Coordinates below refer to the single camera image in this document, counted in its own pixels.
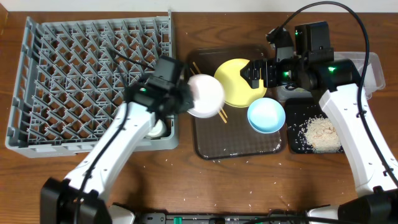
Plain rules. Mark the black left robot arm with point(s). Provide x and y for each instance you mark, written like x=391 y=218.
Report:
x=82 y=195

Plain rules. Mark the clear plastic waste bin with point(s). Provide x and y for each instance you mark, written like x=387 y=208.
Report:
x=374 y=79

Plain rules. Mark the pink white bowl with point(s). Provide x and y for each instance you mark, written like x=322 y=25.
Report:
x=205 y=96

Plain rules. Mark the left wooden chopstick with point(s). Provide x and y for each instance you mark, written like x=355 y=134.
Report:
x=222 y=116

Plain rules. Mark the rice food scraps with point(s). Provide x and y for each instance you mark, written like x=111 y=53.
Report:
x=314 y=135

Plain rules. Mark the grey plastic dishwasher rack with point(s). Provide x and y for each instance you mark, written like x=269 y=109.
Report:
x=71 y=76

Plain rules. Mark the white paper cup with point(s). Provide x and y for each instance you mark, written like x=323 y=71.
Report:
x=158 y=131

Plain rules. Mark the yellow plate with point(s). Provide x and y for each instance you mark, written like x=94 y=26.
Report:
x=237 y=91

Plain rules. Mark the black waste tray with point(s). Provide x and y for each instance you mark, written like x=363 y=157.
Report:
x=301 y=108

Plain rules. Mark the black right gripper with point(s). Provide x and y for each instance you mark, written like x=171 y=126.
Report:
x=268 y=66

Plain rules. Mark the wooden chopstick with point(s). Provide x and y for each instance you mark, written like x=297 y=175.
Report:
x=196 y=67
x=222 y=116

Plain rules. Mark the right wooden chopstick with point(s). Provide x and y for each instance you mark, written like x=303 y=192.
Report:
x=196 y=67

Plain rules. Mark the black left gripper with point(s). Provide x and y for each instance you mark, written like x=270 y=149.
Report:
x=183 y=96

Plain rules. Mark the light blue bowl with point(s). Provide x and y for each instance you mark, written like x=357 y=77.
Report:
x=266 y=116

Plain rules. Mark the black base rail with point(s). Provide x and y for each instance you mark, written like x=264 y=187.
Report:
x=164 y=218

